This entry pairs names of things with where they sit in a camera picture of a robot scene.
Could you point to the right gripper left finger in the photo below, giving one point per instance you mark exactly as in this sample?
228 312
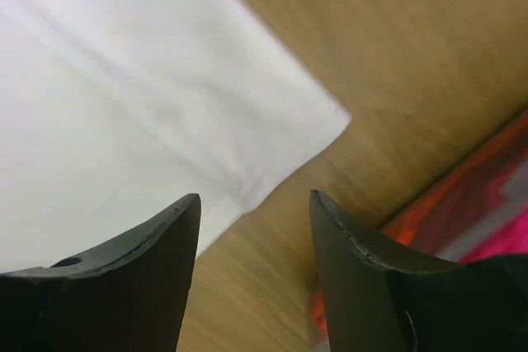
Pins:
126 294

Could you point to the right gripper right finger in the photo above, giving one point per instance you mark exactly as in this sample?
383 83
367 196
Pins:
380 295

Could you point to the white t shirt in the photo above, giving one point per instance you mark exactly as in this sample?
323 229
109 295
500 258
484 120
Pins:
111 110

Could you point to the orange t shirt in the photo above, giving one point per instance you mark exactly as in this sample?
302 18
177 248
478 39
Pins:
420 220

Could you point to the clear plastic bin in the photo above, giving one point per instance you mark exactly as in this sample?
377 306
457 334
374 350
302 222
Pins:
474 187

